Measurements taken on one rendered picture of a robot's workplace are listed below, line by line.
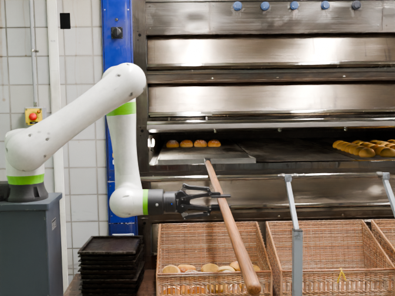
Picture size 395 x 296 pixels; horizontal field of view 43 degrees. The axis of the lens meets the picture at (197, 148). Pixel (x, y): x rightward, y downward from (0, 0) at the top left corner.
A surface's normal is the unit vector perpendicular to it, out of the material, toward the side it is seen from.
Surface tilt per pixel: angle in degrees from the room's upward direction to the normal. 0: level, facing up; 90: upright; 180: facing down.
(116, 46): 90
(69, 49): 90
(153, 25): 90
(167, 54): 70
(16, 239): 90
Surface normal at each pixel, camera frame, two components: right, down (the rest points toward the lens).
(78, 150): 0.03, 0.10
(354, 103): 0.02, -0.25
